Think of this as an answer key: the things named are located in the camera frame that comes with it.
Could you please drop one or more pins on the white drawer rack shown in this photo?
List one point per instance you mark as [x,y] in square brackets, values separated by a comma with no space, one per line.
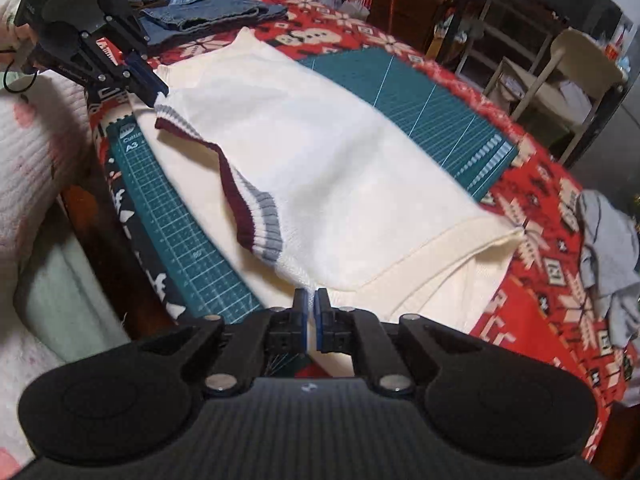
[510,45]

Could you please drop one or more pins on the green cutting mat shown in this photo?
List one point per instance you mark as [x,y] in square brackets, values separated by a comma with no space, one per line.
[425,110]

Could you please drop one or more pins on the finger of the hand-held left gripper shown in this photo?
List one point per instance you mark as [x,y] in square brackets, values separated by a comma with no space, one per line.
[125,25]
[147,85]

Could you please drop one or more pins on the white knit sweater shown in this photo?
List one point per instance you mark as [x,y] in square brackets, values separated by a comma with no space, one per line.
[325,160]

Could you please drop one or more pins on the person's left forearm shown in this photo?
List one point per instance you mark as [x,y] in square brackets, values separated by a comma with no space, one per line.
[35,160]

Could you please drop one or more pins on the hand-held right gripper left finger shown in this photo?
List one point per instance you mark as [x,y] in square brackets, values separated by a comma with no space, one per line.
[301,325]

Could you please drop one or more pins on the grey hoodie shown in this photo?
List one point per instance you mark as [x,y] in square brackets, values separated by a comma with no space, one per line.
[605,260]

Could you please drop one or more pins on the red patterned blanket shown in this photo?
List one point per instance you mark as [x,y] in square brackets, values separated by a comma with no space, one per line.
[530,320]

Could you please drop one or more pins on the beige chair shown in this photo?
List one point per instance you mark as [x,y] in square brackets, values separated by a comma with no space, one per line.
[545,90]

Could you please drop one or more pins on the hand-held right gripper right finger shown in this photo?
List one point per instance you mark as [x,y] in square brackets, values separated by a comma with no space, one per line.
[320,325]

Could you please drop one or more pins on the blue jeans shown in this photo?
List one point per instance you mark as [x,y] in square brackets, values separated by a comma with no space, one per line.
[210,12]

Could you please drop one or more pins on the dark desk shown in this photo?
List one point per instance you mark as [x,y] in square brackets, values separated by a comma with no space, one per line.
[520,12]

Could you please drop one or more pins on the wooden drawer cabinet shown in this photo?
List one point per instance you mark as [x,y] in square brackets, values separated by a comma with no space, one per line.
[410,10]

